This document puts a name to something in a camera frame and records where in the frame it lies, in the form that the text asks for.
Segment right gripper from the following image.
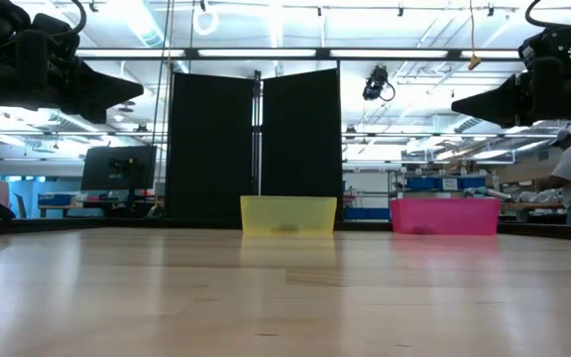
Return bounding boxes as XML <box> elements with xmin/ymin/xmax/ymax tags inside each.
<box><xmin>451</xmin><ymin>57</ymin><xmax>571</xmax><ymax>129</ymax></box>

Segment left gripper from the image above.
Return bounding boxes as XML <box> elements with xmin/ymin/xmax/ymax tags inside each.
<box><xmin>15</xmin><ymin>29</ymin><xmax>146</xmax><ymax>125</ymax></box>

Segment black computer monitor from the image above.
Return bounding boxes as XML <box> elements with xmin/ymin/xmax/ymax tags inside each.
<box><xmin>80</xmin><ymin>144</ymin><xmax>159</xmax><ymax>192</ymax></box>

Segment blue shelf bin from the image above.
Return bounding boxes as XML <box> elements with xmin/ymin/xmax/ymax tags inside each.
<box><xmin>406</xmin><ymin>177</ymin><xmax>438</xmax><ymax>191</ymax></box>
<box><xmin>458</xmin><ymin>176</ymin><xmax>488</xmax><ymax>191</ymax></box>

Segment grey metal cylinder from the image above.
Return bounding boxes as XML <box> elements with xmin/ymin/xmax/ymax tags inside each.
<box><xmin>463</xmin><ymin>185</ymin><xmax>513</xmax><ymax>202</ymax></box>

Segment blue storage box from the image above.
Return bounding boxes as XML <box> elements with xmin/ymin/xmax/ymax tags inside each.
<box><xmin>37</xmin><ymin>191</ymin><xmax>77</xmax><ymax>207</ymax></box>

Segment black folding screen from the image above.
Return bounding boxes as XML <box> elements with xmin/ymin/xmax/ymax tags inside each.
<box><xmin>166</xmin><ymin>67</ymin><xmax>344</xmax><ymax>222</ymax></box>

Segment red plastic bin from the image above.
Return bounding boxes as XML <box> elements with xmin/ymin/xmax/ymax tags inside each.
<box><xmin>390</xmin><ymin>196</ymin><xmax>502</xmax><ymax>236</ymax></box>

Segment blue low bin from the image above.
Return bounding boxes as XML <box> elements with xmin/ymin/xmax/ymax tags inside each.
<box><xmin>343</xmin><ymin>206</ymin><xmax>391</xmax><ymax>221</ymax></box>

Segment black overhead crossbar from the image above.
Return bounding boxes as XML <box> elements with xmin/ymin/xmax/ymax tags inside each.
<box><xmin>71</xmin><ymin>46</ymin><xmax>529</xmax><ymax>62</ymax></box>

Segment yellow plastic bin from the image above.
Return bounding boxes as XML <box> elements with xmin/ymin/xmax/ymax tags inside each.
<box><xmin>239</xmin><ymin>194</ymin><xmax>339</xmax><ymax>237</ymax></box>

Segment yellow hanging cord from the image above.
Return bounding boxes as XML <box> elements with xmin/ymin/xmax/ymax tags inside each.
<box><xmin>467</xmin><ymin>0</ymin><xmax>483</xmax><ymax>71</ymax></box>

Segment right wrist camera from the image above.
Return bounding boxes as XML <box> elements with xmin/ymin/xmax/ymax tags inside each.
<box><xmin>517</xmin><ymin>24</ymin><xmax>571</xmax><ymax>70</ymax></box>

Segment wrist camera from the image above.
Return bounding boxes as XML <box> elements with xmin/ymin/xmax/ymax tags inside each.
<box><xmin>517</xmin><ymin>24</ymin><xmax>571</xmax><ymax>70</ymax></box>
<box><xmin>30</xmin><ymin>13</ymin><xmax>82</xmax><ymax>57</ymax></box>

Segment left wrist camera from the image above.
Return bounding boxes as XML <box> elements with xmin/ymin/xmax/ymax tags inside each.
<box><xmin>30</xmin><ymin>13</ymin><xmax>82</xmax><ymax>57</ymax></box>

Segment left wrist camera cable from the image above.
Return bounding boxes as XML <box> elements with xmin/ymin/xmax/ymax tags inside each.
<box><xmin>66</xmin><ymin>0</ymin><xmax>89</xmax><ymax>39</ymax></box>

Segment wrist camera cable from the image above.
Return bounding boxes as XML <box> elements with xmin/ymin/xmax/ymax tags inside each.
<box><xmin>522</xmin><ymin>0</ymin><xmax>567</xmax><ymax>31</ymax></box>
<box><xmin>66</xmin><ymin>0</ymin><xmax>89</xmax><ymax>39</ymax></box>

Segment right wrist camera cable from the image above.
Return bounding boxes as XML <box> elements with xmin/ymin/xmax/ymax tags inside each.
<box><xmin>522</xmin><ymin>0</ymin><xmax>567</xmax><ymax>31</ymax></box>

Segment black ceiling camera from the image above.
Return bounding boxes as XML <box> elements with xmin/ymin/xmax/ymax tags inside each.
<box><xmin>363</xmin><ymin>63</ymin><xmax>397</xmax><ymax>103</ymax></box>

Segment black table frame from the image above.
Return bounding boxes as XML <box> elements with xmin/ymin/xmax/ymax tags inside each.
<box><xmin>0</xmin><ymin>216</ymin><xmax>571</xmax><ymax>243</ymax></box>

